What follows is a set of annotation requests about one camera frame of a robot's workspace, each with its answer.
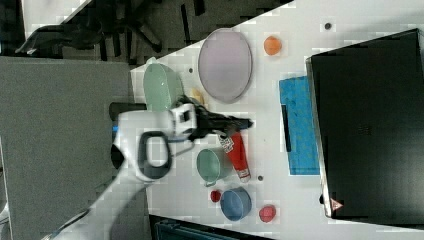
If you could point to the lilac oval plate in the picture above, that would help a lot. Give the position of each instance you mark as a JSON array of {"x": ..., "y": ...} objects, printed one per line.
[{"x": 225, "y": 65}]

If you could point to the red ketchup bottle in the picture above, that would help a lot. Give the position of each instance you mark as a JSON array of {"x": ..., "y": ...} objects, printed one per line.
[{"x": 235, "y": 150}]

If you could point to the green mug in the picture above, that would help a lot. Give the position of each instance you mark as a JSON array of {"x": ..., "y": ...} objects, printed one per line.
[{"x": 212, "y": 165}]

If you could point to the orange toy fruit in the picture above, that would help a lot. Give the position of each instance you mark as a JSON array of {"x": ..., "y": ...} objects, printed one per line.
[{"x": 272, "y": 45}]

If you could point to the toy banana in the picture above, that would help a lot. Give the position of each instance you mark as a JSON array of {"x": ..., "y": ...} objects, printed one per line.
[{"x": 197, "y": 95}]

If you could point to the black toaster oven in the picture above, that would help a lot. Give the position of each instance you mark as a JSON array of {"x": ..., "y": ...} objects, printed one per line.
[{"x": 368, "y": 115}]

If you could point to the red toy fruit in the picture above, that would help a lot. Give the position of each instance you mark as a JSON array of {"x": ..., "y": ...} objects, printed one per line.
[{"x": 267, "y": 213}]

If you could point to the black cylinder holder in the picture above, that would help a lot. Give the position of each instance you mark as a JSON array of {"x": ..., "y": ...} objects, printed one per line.
[{"x": 116, "y": 108}]

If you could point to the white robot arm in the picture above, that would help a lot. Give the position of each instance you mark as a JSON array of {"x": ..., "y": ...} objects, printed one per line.
[{"x": 144, "y": 138}]

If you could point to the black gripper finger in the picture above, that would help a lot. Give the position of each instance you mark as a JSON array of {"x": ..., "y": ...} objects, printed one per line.
[{"x": 238, "y": 124}]

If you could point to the oven door with handle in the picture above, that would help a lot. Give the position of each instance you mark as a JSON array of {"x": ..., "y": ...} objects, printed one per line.
[{"x": 300, "y": 142}]

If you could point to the blue cup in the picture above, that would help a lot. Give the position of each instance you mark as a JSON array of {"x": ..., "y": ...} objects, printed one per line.
[{"x": 235, "y": 203}]

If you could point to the black office chair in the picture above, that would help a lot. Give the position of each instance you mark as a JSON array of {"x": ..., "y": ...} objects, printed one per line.
[{"x": 93, "y": 24}]

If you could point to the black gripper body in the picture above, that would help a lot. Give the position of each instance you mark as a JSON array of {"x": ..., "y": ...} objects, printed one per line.
[{"x": 206, "y": 121}]

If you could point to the small red strawberry toy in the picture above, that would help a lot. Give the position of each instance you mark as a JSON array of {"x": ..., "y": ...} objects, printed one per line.
[{"x": 215, "y": 196}]

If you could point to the green colander basket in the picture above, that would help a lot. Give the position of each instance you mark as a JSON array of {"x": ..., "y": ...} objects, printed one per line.
[{"x": 162, "y": 86}]

